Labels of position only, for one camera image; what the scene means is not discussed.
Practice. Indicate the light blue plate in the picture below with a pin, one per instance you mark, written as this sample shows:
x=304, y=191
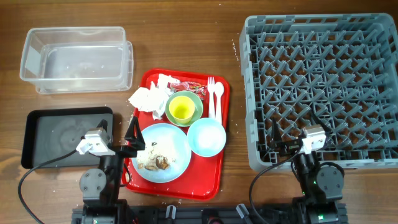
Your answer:
x=173, y=138

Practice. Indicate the grey dishwasher rack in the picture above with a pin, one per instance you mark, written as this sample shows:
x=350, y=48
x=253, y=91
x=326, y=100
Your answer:
x=341, y=68

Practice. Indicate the red serving tray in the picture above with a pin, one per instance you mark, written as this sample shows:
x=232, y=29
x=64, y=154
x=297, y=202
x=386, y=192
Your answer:
x=201, y=180

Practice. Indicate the red snack wrapper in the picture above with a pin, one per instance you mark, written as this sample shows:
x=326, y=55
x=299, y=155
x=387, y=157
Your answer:
x=194, y=87

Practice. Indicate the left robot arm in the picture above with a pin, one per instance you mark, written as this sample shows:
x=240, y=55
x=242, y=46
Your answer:
x=100, y=186

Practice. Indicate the light blue bowl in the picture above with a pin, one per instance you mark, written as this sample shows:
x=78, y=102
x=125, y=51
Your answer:
x=206, y=137

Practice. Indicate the white plastic spoon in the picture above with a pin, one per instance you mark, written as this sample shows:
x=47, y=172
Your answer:
x=219, y=90

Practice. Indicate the white plastic fork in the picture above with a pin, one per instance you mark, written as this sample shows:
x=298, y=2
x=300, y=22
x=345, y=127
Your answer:
x=211, y=89

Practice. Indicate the black tray bin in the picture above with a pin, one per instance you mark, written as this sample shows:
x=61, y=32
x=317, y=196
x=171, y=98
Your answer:
x=53, y=133

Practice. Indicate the yellow cup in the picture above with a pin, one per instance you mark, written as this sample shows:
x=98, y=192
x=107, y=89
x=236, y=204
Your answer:
x=181, y=109

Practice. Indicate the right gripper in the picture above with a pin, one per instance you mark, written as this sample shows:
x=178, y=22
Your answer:
x=292, y=144

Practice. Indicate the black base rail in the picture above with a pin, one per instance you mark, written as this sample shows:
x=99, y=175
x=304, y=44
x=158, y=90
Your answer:
x=276, y=213

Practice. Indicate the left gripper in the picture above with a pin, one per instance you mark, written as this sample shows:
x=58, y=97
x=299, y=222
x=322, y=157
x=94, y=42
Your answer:
x=137, y=142

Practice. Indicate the clear plastic bin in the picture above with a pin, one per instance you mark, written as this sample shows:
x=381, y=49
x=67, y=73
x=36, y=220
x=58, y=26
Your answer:
x=77, y=59

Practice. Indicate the white napkin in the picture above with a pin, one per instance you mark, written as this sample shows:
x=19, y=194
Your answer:
x=155, y=98

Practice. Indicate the green bowl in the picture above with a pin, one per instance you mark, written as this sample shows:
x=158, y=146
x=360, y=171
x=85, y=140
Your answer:
x=198, y=106

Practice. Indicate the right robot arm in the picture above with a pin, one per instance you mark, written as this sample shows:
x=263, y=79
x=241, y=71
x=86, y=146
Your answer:
x=321, y=183

